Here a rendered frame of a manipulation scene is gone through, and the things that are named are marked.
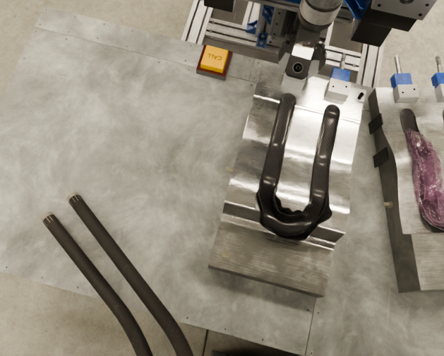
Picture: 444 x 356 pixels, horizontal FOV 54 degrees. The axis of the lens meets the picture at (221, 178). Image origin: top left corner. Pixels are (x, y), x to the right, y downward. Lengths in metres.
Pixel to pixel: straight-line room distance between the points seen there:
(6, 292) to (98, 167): 0.99
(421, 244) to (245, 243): 0.37
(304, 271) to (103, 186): 0.51
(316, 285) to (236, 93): 0.52
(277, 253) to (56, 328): 1.14
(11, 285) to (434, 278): 1.55
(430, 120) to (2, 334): 1.67
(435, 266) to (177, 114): 0.69
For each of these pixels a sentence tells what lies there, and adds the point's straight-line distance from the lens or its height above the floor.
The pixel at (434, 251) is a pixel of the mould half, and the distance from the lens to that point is 1.05.
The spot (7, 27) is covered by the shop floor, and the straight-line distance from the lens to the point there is 2.46.
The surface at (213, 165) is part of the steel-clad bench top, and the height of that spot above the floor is 0.80.
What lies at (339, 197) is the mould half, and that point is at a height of 0.93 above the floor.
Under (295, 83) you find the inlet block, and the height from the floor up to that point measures 0.91.
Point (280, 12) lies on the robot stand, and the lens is 1.68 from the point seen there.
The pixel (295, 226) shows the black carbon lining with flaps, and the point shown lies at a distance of 0.99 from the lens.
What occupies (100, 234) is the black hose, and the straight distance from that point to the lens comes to 1.01.
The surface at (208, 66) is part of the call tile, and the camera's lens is 1.17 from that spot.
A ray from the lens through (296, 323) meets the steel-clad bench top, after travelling 1.05.
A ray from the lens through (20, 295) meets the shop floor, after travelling 1.97.
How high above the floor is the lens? 1.83
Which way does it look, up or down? 72 degrees down
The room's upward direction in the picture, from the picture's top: 7 degrees clockwise
